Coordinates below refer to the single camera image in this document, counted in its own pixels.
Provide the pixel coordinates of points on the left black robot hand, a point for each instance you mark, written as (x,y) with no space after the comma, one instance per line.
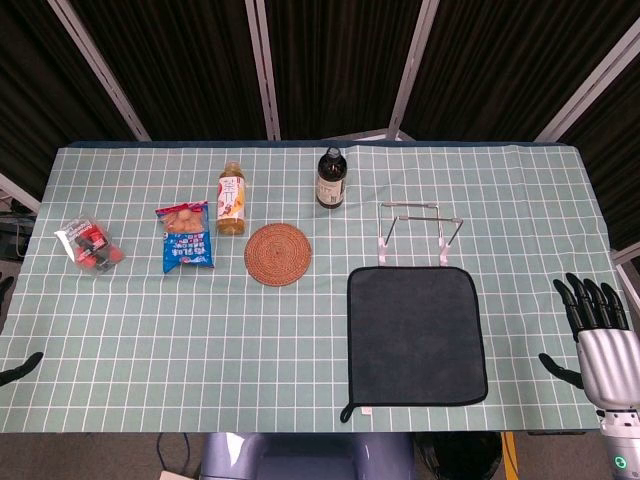
(25,365)

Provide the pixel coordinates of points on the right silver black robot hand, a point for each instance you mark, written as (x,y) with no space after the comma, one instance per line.
(607,365)

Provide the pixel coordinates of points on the dark floor equipment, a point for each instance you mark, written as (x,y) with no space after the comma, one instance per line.
(10,235)

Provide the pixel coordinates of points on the clear pack of red items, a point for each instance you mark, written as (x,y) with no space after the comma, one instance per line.
(90,242)

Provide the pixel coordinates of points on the black waste bin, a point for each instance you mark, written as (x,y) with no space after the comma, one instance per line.
(460,457)

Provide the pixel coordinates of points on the green checked tablecloth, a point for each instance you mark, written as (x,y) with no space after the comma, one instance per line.
(200,340)

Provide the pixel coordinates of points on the white floor box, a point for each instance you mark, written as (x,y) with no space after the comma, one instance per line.
(177,475)

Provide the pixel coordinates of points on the dark pleated partition curtain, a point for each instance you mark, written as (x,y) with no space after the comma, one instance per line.
(510,60)
(340,65)
(615,165)
(190,65)
(40,100)

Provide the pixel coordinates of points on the blue snack bag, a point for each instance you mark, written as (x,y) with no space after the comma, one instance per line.
(187,245)

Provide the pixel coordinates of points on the yellow tea bottle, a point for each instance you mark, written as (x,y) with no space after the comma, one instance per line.
(232,200)

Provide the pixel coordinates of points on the round woven coaster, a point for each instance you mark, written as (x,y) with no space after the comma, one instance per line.
(278,255)

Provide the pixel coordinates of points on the purple robot torso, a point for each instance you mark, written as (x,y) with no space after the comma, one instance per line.
(300,457)

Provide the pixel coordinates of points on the dark glass bottle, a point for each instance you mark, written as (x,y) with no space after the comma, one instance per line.
(330,185)

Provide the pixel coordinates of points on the white partition foot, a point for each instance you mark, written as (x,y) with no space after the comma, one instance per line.
(370,135)

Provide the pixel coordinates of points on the grey partition post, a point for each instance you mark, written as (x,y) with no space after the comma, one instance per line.
(102,75)
(20,195)
(412,75)
(264,75)
(627,255)
(590,86)

